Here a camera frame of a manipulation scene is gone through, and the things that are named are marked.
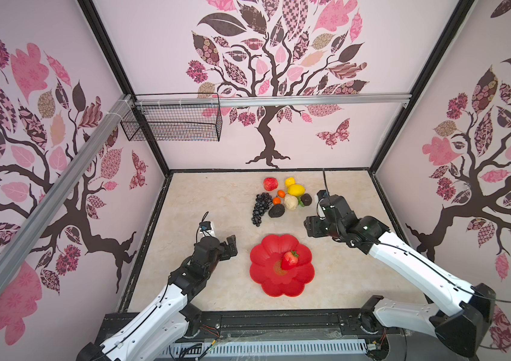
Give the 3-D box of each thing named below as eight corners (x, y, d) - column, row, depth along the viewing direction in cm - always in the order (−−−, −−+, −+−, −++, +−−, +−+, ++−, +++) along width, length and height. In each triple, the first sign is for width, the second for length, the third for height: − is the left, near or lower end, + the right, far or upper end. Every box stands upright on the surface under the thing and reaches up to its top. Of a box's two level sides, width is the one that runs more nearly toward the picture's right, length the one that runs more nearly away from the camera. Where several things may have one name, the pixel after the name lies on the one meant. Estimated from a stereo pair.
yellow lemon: (295, 199, 108) (296, 195, 106) (286, 190, 111) (286, 187, 109) (305, 192, 111) (306, 188, 108) (295, 184, 114) (296, 180, 112)
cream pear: (284, 210, 105) (284, 206, 102) (283, 198, 109) (283, 194, 107) (297, 210, 104) (298, 206, 102) (296, 198, 109) (297, 194, 107)
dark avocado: (267, 214, 104) (267, 210, 101) (276, 205, 107) (277, 201, 104) (275, 220, 102) (276, 216, 99) (285, 211, 105) (285, 207, 102)
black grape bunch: (245, 221, 102) (244, 216, 99) (259, 195, 112) (259, 190, 109) (259, 226, 100) (259, 222, 97) (272, 199, 110) (273, 194, 107)
